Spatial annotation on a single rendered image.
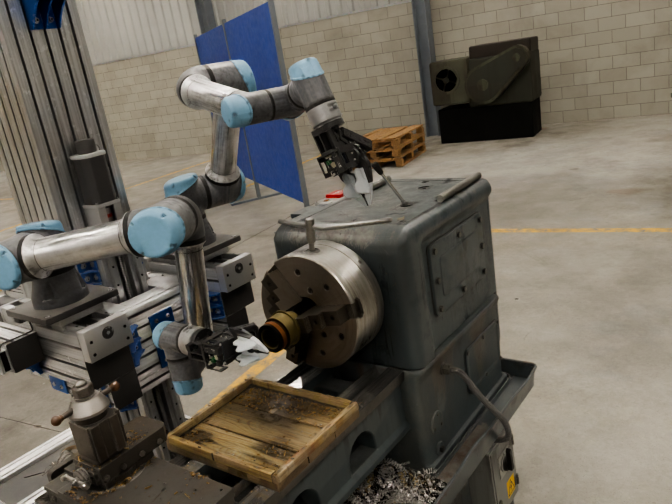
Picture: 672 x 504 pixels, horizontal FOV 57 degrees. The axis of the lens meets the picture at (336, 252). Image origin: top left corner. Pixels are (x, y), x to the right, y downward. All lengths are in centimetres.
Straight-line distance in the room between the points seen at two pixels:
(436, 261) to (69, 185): 113
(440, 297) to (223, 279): 70
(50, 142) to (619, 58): 1014
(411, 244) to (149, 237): 64
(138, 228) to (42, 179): 62
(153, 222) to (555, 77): 1040
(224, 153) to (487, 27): 995
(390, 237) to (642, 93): 999
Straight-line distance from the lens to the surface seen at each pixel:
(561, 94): 1156
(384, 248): 159
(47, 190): 206
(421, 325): 166
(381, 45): 1246
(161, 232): 149
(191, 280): 169
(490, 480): 216
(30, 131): 204
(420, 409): 177
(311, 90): 146
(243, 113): 148
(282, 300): 156
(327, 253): 156
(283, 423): 154
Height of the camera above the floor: 169
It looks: 17 degrees down
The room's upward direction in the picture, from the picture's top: 9 degrees counter-clockwise
